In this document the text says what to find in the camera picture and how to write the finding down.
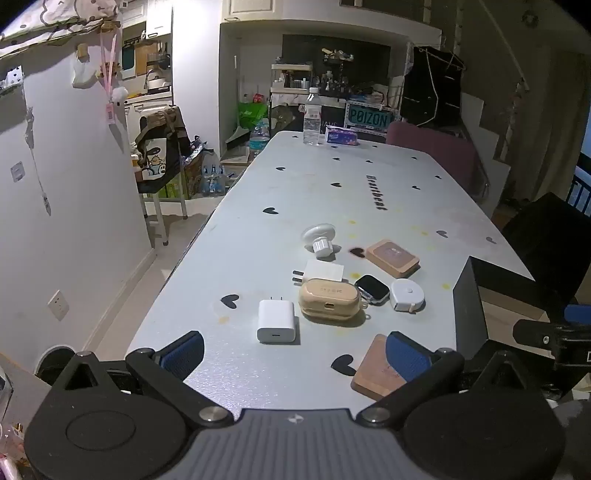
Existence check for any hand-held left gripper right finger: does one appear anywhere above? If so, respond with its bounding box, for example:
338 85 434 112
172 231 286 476
353 330 550 428

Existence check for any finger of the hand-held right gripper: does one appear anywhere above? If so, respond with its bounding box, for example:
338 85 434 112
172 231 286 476
564 304 591 328
512 318 560 348

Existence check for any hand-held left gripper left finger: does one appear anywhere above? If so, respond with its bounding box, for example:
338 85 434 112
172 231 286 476
48 330 234 428

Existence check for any wooden coaster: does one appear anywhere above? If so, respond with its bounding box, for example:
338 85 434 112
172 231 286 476
351 333 409 401

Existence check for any black cardboard box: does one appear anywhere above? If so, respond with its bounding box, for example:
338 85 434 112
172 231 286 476
452 257 566 363

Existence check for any white wall charger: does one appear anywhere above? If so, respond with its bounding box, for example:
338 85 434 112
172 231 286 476
257 299 297 344

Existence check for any tan earbuds case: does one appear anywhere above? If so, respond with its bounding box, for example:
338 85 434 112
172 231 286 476
298 278 374 323

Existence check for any white plug adapter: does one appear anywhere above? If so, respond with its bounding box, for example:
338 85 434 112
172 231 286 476
291 259 346 286

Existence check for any white tape measure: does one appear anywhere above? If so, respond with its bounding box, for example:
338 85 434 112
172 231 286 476
389 278 426 313

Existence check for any black smartwatch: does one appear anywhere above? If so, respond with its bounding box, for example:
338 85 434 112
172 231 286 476
353 274 392 306

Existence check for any black chair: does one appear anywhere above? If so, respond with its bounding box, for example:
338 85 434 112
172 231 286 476
501 191 591 319

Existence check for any tan square power bank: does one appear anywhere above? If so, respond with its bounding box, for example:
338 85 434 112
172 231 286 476
366 239 421 279

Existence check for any white chair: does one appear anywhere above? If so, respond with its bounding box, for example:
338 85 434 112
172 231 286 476
141 189 190 247

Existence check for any pack of water bottles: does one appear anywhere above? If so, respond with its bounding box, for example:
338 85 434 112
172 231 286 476
198 148 229 197

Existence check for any cartoon print tote bag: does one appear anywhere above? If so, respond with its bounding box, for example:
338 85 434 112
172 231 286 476
134 106 188 195

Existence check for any pink chair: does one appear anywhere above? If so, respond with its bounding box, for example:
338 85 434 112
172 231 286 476
385 121 490 204

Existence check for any large water bottle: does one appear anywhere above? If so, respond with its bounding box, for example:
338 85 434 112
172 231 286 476
249 117 271 160

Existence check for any purple tissue pack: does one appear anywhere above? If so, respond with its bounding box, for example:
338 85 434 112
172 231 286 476
324 128 361 147

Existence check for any teal licence plate sign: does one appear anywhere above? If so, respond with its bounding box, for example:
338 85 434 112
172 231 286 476
345 102 392 136

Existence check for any green plastic bag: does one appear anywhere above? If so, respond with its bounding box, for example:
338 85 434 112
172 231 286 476
238 99 269 132

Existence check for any black printed bag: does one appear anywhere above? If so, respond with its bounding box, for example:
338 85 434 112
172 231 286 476
321 105 348 134

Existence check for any clear water bottle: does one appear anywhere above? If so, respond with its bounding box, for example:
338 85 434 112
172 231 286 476
303 87 322 146

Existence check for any black hanging garment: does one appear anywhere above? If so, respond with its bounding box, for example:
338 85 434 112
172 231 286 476
399 45 465 127

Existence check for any cluttered storage shelf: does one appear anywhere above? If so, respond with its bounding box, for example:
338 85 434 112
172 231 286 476
270 46 393 100

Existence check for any dotted printed cloth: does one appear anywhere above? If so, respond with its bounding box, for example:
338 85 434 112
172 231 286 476
0 0 123 58

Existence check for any white wall outlet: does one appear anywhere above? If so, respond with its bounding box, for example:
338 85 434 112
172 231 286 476
47 290 70 321

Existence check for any white round magnetic mount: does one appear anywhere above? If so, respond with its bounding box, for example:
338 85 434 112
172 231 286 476
302 224 340 260

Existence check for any wall cable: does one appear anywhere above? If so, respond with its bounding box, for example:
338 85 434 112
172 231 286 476
24 107 52 217

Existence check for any pink lanyard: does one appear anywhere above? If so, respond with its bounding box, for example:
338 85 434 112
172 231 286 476
99 21 124 134

